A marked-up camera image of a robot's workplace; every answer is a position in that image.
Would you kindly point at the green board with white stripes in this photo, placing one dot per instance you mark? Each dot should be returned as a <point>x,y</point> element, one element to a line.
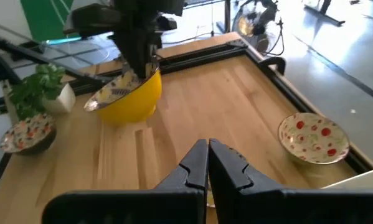
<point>46,18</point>

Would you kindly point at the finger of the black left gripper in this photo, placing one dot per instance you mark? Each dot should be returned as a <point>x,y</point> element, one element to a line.
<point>134,60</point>
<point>149,59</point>

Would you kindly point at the green bowl with cherry print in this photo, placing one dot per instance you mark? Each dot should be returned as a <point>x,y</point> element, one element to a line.
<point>314,137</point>

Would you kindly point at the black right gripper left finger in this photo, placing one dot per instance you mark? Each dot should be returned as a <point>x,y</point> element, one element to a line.
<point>173,205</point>

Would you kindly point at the black aluminium table frame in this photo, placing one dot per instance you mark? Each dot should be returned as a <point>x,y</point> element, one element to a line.
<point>198,59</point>

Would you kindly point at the black floor fan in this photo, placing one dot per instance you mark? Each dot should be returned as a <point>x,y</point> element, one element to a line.
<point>254,28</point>

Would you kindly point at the yellow bowl with flower print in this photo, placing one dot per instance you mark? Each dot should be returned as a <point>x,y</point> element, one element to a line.
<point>133,102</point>
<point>210,197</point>

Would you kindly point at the grey side desk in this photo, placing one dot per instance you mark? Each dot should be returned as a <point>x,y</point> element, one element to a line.
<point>86,49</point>

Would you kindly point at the dark bowl with floral print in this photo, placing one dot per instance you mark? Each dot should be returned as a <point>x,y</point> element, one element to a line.
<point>27,132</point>

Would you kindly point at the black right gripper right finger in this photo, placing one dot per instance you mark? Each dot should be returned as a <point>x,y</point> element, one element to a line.
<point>251,205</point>

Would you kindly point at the green potted plant white pot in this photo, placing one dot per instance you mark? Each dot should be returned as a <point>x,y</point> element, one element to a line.
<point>33,90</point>

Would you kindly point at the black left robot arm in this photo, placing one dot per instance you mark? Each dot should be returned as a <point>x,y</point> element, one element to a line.
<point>161,6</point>

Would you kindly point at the black floor stand base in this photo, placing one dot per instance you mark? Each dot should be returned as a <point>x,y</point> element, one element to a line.
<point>324,12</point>

